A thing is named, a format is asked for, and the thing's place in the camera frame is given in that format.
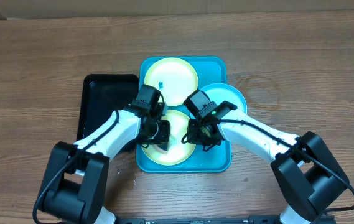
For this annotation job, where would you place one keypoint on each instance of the yellow-rimmed plate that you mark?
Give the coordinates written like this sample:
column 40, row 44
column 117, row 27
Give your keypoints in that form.
column 174, row 77
column 176, row 151

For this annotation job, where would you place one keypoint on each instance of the light blue plate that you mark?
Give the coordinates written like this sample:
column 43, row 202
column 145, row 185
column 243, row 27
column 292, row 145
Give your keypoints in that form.
column 219, row 92

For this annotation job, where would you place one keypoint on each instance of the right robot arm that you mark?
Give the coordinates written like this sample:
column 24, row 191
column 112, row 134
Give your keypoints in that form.
column 308, row 175

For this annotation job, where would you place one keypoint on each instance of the black plastic tray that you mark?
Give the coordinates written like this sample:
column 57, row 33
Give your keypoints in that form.
column 102, row 94

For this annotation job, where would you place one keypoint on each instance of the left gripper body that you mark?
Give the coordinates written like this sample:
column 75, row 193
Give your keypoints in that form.
column 158, row 133

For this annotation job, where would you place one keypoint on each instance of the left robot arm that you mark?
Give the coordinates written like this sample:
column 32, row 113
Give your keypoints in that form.
column 74, row 184

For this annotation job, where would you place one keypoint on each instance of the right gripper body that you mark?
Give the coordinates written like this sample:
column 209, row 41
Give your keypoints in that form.
column 201, row 137

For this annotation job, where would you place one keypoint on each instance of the teal plastic tray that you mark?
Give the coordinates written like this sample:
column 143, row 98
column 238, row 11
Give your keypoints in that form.
column 210, row 69

